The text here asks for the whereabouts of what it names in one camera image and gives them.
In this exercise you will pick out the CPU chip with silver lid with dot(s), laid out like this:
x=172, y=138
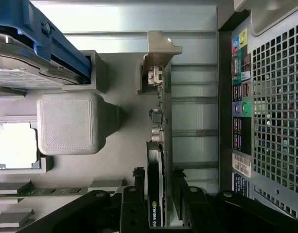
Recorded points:
x=16, y=145

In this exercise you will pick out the colourful rear port panel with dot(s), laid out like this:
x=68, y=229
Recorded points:
x=242, y=102

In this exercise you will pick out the Nvidia graphics card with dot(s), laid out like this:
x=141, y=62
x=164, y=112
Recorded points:
x=167, y=102

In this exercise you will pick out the green RAM stick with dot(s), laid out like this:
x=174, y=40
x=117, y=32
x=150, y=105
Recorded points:
x=51, y=191

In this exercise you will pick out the grey printed parts rack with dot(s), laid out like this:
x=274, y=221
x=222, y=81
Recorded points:
x=129, y=131

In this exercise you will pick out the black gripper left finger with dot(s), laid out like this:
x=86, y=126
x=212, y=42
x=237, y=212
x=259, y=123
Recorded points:
x=133, y=213

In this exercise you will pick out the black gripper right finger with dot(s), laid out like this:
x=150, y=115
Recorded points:
x=199, y=213

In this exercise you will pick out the hard disk with blue caddy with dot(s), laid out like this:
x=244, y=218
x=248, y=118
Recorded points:
x=39, y=34

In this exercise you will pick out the grey PC case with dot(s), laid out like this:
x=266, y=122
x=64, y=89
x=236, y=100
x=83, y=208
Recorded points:
x=277, y=97

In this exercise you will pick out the dark blue printed sticker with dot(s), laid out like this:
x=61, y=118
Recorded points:
x=240, y=184

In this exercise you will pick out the white barcode label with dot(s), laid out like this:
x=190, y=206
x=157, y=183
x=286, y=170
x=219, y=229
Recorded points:
x=242, y=166

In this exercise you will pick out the grey square printed block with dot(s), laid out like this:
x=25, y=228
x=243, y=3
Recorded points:
x=66, y=126

